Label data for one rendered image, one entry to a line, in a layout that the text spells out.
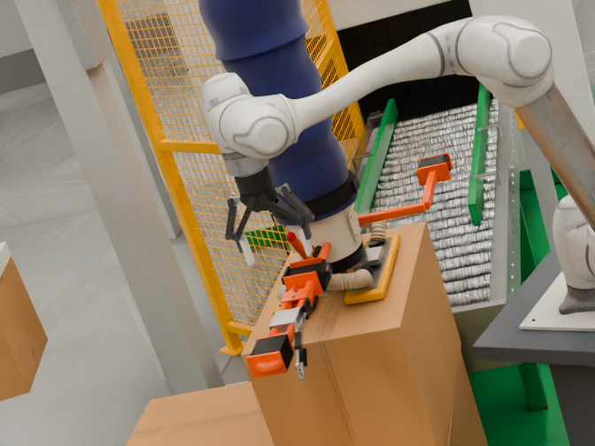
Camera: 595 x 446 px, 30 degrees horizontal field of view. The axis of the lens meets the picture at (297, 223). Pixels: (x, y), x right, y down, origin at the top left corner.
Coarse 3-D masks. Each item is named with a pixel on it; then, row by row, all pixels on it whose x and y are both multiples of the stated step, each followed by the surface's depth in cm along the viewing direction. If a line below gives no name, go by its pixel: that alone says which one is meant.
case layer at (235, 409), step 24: (240, 384) 341; (456, 384) 305; (168, 408) 341; (192, 408) 336; (216, 408) 331; (240, 408) 327; (456, 408) 297; (144, 432) 332; (168, 432) 327; (192, 432) 323; (216, 432) 318; (240, 432) 314; (264, 432) 310; (456, 432) 290; (480, 432) 326
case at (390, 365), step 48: (432, 288) 298; (336, 336) 260; (384, 336) 257; (432, 336) 286; (288, 384) 267; (336, 384) 265; (384, 384) 262; (432, 384) 275; (288, 432) 273; (336, 432) 270; (384, 432) 267; (432, 432) 265
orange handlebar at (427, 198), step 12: (432, 180) 293; (432, 192) 287; (420, 204) 279; (360, 216) 284; (372, 216) 283; (384, 216) 282; (396, 216) 281; (312, 252) 274; (324, 252) 270; (300, 288) 253; (312, 288) 254; (288, 300) 250; (300, 300) 249; (312, 300) 252; (276, 360) 226; (264, 372) 226
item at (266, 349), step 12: (264, 336) 234; (276, 336) 232; (288, 336) 232; (264, 348) 229; (276, 348) 227; (288, 348) 231; (252, 360) 227; (264, 360) 227; (288, 360) 229; (252, 372) 228; (276, 372) 227
